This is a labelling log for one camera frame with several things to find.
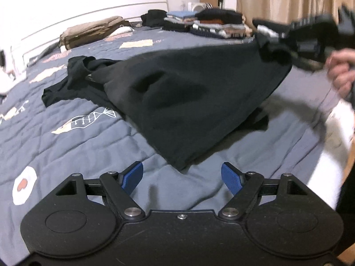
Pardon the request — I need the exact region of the black clothing heap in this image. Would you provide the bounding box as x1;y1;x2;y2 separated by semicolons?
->
141;9;168;27

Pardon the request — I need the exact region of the white mattress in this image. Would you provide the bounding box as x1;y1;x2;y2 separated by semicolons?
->
324;100;355;208

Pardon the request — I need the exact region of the folded brown blanket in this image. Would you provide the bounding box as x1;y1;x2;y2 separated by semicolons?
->
59;16;131;50

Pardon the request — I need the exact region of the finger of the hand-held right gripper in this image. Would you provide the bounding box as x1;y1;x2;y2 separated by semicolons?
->
252;18;293;39

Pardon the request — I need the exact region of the person's right hand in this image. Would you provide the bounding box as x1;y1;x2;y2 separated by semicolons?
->
326;48;355;99

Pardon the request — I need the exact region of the black t-shirt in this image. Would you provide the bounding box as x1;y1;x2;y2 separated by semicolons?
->
41;37;294;172

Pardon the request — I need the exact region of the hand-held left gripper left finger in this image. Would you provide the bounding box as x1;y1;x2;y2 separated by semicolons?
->
55;161;146;221

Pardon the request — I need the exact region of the white bed headboard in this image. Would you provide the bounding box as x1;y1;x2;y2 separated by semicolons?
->
0;0;170;70

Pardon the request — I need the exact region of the grey printed quilt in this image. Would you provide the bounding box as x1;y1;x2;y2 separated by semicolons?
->
0;19;341;255

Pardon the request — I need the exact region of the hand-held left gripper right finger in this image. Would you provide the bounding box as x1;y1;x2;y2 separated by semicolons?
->
218;162;308;221

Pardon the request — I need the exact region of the stack of folded clothes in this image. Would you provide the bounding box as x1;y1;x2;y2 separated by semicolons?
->
162;8;254;39

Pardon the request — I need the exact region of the white pillow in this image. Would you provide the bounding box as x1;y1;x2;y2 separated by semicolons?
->
107;25;135;38

